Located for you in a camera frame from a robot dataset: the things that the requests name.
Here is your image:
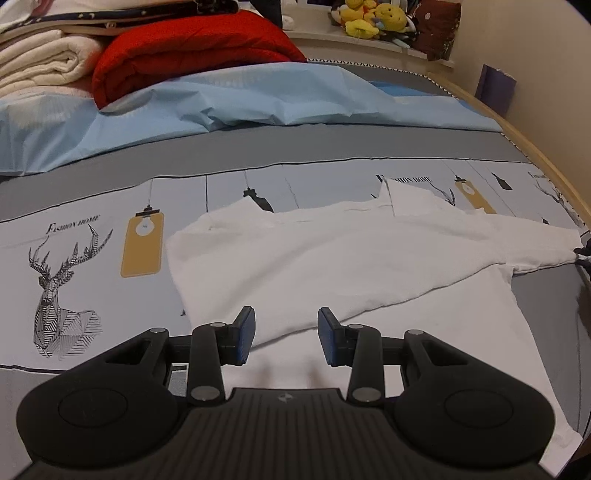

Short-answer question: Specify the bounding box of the navy patterned folded quilt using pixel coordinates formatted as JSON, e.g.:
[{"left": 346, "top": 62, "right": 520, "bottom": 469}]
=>
[{"left": 0, "top": 0, "right": 241, "bottom": 43}]

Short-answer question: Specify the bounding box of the red folded quilt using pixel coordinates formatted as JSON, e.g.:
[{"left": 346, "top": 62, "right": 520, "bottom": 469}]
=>
[{"left": 91, "top": 10, "right": 308, "bottom": 112}]

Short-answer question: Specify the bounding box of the white window sill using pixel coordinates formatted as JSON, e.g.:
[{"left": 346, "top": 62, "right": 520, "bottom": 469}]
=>
[{"left": 285, "top": 28, "right": 459, "bottom": 71}]

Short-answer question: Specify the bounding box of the dark blue shark plush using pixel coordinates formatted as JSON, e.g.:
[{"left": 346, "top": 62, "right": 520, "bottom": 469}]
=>
[{"left": 252, "top": 0, "right": 284, "bottom": 30}]

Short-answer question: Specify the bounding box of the cream folded blanket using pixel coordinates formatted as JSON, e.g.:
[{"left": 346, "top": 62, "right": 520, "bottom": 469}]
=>
[{"left": 0, "top": 30, "right": 107, "bottom": 99}]

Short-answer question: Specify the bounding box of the purple box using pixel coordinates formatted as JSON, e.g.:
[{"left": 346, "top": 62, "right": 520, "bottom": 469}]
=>
[{"left": 475, "top": 64, "right": 517, "bottom": 117}]

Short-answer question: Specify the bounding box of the grey printed bedsheet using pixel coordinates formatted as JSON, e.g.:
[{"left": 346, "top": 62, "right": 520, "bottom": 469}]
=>
[{"left": 0, "top": 60, "right": 591, "bottom": 480}]

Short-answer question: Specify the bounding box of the yellow plush toy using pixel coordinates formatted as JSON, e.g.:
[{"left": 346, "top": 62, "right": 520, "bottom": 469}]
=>
[
  {"left": 375, "top": 2, "right": 408, "bottom": 32},
  {"left": 339, "top": 0, "right": 380, "bottom": 40}
]

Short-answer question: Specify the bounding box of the dark red cushion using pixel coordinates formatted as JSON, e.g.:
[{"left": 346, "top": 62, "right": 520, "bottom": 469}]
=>
[{"left": 412, "top": 0, "right": 461, "bottom": 62}]

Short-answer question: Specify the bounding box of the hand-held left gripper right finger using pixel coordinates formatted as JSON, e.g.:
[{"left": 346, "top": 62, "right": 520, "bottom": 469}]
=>
[{"left": 317, "top": 307, "right": 467, "bottom": 408}]

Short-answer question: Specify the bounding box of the white t-shirt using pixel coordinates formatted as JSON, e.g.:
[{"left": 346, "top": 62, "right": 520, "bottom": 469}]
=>
[{"left": 165, "top": 178, "right": 583, "bottom": 472}]

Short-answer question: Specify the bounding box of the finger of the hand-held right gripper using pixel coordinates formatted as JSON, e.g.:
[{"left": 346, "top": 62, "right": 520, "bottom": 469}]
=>
[{"left": 574, "top": 244, "right": 591, "bottom": 280}]

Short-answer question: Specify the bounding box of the light blue sheet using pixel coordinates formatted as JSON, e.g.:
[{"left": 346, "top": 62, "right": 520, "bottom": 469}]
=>
[{"left": 0, "top": 61, "right": 504, "bottom": 178}]

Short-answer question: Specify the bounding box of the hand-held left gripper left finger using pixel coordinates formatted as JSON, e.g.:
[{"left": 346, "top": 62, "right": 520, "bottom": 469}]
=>
[{"left": 105, "top": 305, "right": 256, "bottom": 408}]

